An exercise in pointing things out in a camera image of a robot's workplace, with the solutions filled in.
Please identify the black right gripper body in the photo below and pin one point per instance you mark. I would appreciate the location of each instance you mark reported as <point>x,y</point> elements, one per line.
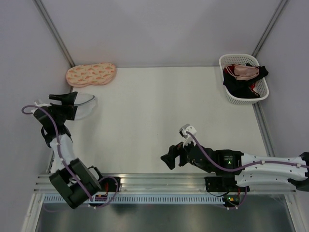
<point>185,158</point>

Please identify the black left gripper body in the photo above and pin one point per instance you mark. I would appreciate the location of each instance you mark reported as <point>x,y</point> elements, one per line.
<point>63,113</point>

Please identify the round white mesh laundry bag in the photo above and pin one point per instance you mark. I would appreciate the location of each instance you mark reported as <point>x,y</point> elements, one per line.
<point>84,105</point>

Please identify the pink bra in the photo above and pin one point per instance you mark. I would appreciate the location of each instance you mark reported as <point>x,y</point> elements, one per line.
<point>241,72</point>

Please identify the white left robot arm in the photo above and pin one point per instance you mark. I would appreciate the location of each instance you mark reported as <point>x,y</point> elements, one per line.
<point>72,179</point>

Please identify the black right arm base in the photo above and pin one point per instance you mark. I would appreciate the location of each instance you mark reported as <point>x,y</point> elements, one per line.
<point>214,184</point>

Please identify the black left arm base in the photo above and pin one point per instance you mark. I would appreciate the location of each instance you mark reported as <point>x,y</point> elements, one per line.
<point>109,183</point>

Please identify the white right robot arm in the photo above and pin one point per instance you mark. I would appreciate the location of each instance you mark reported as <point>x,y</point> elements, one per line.
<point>235,169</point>

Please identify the pink patterned bra case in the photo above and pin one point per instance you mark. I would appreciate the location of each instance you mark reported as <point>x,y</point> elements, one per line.
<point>91,74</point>

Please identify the black underwear garment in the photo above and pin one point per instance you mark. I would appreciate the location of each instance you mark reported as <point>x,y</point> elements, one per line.
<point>262,73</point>

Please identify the white plastic basket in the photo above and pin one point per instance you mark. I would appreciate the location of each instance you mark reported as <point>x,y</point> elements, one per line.
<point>261,86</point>

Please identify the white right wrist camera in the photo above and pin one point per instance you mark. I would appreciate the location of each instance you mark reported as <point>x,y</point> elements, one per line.
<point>188,133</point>

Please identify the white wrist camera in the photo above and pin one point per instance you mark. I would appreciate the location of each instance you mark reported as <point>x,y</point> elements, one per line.
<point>39,103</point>
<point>188,133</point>

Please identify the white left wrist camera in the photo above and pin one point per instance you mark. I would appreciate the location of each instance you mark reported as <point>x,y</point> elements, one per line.
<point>39,103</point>

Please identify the aluminium mounting rail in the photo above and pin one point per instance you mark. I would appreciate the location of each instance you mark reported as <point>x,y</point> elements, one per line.
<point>170,183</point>

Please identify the white slotted cable duct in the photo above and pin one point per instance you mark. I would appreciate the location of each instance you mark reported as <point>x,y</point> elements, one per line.
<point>146,199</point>

